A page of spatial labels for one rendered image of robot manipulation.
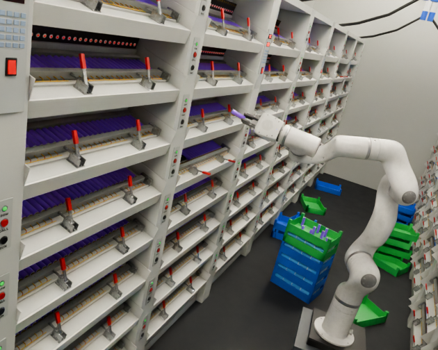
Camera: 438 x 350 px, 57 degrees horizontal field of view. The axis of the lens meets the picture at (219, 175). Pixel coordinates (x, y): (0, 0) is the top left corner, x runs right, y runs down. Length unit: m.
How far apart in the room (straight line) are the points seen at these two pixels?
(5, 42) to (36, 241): 0.50
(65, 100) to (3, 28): 0.22
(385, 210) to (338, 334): 0.62
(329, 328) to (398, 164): 0.81
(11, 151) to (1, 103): 0.11
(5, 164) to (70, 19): 0.33
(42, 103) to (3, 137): 0.11
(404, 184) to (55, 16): 1.34
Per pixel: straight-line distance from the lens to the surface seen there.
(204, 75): 1.65
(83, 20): 1.00
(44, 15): 0.92
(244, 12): 2.06
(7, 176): 0.95
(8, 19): 0.86
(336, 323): 2.03
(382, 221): 1.83
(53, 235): 1.16
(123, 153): 1.25
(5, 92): 0.88
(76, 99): 1.02
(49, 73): 1.04
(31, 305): 1.24
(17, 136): 0.93
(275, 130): 1.68
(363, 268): 1.85
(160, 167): 1.48
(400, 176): 1.75
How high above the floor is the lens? 1.52
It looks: 19 degrees down
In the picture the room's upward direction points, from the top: 13 degrees clockwise
